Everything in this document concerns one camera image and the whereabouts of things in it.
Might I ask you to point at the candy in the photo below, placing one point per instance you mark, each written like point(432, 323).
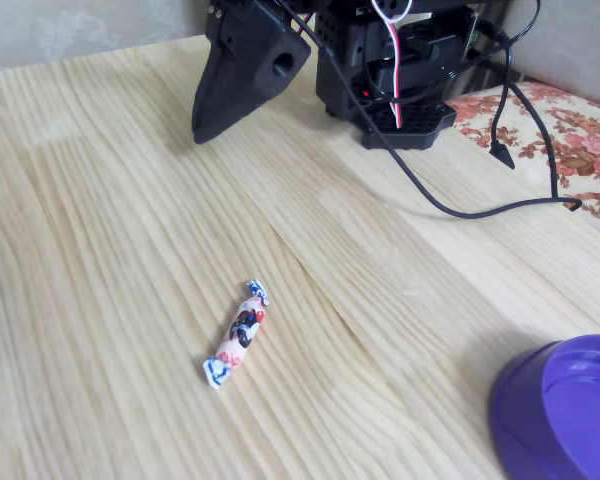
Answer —
point(240, 330)

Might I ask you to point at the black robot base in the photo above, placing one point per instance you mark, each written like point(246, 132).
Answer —
point(337, 90)

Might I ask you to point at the purple bowl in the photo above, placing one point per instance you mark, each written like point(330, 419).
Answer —
point(520, 425)

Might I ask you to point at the floral patterned cloth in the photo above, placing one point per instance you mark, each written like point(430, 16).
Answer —
point(580, 145)

